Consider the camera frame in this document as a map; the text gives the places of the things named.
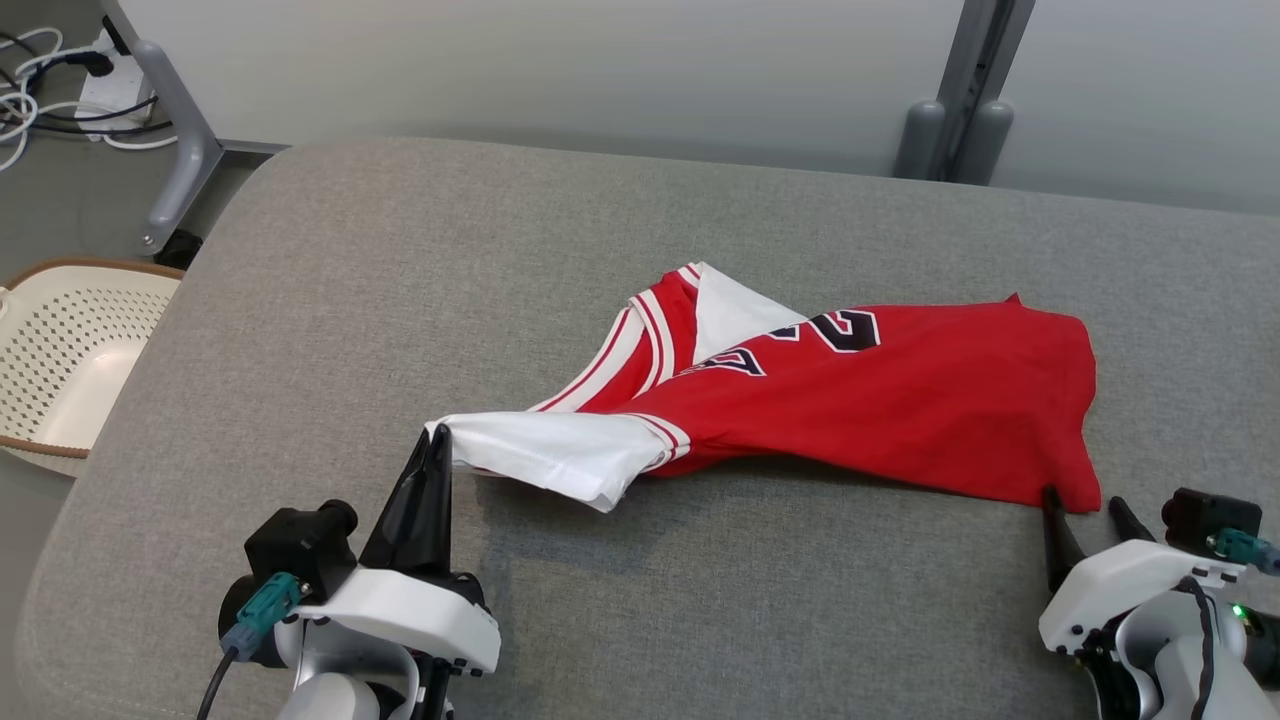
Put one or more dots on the grey slanted partition leg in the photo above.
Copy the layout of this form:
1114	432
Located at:
185	160

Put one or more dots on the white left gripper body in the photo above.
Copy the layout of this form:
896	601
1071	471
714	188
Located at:
410	615

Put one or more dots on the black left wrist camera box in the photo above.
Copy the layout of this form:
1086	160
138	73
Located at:
300	545

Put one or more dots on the small black foot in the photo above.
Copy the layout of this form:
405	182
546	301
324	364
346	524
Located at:
182	250

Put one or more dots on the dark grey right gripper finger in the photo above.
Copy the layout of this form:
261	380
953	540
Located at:
1058	545
1128	528

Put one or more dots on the red white basketball jersey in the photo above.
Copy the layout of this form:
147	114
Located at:
900	400

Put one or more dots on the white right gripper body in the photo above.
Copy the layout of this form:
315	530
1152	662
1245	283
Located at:
1110	585

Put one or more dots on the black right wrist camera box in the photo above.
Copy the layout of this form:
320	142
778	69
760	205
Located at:
1205	515

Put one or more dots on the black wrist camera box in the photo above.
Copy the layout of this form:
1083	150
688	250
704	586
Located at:
300	545
1205	515

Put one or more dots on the white power strip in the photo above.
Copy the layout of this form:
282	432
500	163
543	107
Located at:
115	90

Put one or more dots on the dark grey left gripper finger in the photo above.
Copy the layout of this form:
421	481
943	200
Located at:
400	530
445	530

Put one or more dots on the grey partition post two feet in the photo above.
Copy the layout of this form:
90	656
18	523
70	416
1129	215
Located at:
985	60

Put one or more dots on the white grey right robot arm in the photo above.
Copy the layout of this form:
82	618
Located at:
1170	660

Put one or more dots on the cream perforated laundry basket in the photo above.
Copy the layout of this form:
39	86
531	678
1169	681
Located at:
60	350

